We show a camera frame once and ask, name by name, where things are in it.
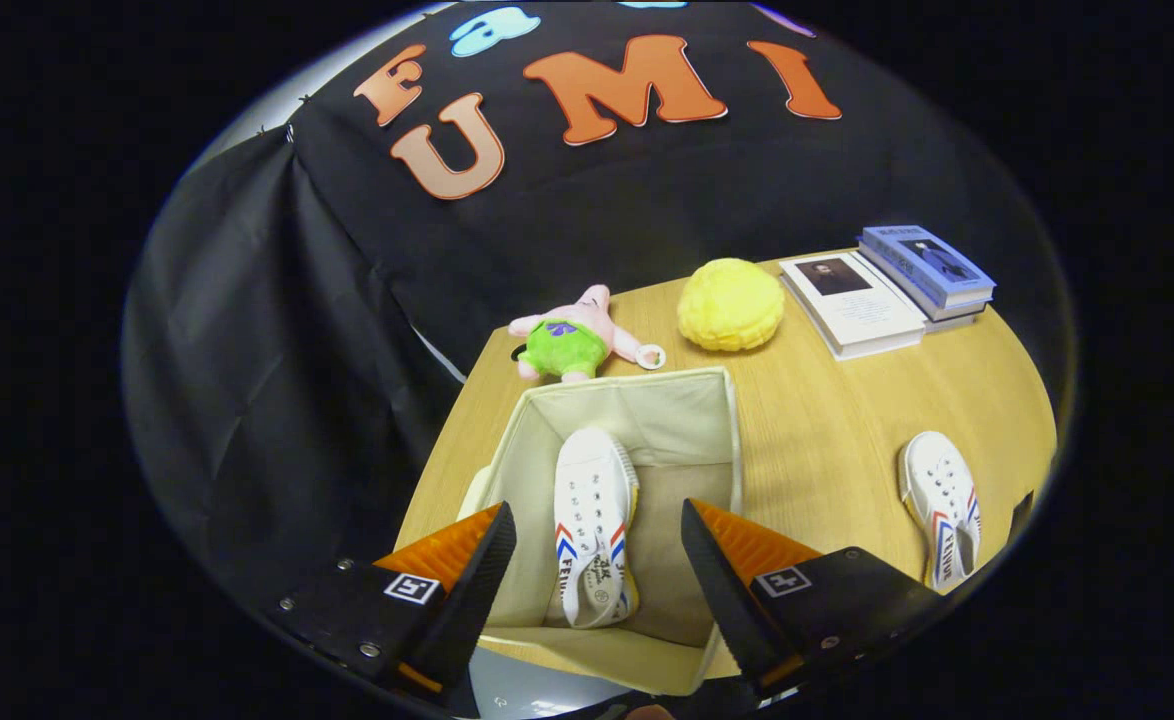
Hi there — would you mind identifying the white book with portrait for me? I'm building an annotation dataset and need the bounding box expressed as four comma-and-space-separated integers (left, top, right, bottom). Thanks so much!
779, 250, 928, 361

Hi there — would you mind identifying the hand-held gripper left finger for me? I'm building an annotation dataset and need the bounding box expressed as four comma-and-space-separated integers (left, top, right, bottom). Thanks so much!
277, 500, 518, 716

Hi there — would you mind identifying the yellow round plush toy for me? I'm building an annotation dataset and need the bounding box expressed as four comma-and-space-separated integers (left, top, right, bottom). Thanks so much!
676, 257, 786, 353

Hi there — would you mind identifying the white canvas shoe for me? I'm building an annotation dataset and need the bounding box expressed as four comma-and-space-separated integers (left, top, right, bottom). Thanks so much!
552, 427, 640, 629
897, 430, 983, 593

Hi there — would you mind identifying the beige fabric storage box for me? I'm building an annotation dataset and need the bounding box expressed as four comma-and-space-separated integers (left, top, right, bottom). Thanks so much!
457, 365, 745, 698

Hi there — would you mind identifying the thin grey book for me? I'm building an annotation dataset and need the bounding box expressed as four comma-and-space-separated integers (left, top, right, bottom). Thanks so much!
859, 250, 993, 333

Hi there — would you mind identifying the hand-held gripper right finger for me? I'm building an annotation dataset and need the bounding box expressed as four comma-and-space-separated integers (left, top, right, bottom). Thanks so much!
680, 498, 948, 701

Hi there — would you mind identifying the blue book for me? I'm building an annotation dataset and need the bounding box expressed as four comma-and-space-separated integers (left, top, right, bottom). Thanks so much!
857, 224, 998, 309

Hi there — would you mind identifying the pink starfish plush toy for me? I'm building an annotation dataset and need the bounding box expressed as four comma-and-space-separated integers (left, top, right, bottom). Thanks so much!
507, 284, 668, 385

